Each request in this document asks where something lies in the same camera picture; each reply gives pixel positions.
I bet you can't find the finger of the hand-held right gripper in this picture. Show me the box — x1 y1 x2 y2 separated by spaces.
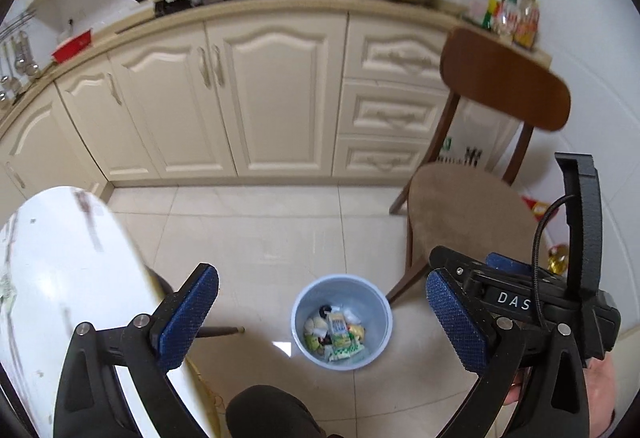
486 253 533 277
429 245 488 291

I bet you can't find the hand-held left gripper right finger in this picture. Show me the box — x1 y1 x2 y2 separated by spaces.
426 268 591 438

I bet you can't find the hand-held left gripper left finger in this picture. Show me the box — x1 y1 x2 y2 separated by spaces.
52 263 220 438

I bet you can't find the light blue plastic bin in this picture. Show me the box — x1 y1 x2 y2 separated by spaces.
291 274 396 371

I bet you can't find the green white milk carton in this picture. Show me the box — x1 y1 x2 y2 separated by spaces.
326 312 353 361

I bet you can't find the person's right hand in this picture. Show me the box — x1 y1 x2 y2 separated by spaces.
502 358 618 438

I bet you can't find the golden bottle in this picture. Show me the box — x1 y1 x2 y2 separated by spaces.
545 243 571 275

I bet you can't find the red yellow bag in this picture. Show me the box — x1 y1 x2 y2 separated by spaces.
520 193 552 221

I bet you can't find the white printed cardboard box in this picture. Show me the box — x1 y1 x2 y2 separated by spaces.
442 108 523 186

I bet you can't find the person's leg in dark trousers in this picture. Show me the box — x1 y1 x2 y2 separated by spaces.
225 385 331 438

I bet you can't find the round white marble table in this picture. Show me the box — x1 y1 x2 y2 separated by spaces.
0 186 246 438

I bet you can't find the brown wooden chair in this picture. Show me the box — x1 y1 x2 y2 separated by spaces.
389 28 572 303

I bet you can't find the clear red label bottle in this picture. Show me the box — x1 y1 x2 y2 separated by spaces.
515 0 542 48
502 0 524 36

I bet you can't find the red plastic basin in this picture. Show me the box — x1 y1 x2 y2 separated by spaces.
51 30 95 63

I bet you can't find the metal ladle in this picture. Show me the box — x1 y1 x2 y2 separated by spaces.
17 34 42 76

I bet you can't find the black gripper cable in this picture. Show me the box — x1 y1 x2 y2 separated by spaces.
531 194 577 330

